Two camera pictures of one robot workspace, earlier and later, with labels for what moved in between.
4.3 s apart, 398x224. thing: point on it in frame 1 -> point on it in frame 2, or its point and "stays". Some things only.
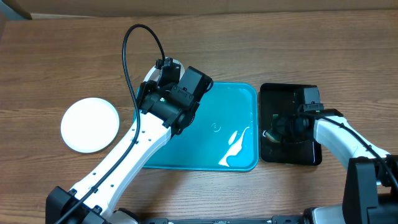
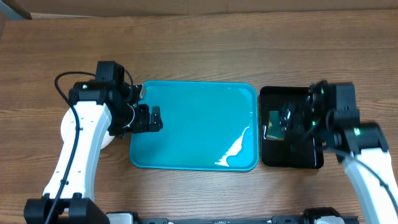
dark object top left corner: x=18 y=9 stays
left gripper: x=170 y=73 -> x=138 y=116
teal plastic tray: x=223 y=135 stays
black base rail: x=275 y=219 stays
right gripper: x=280 y=129 -> x=301 y=114
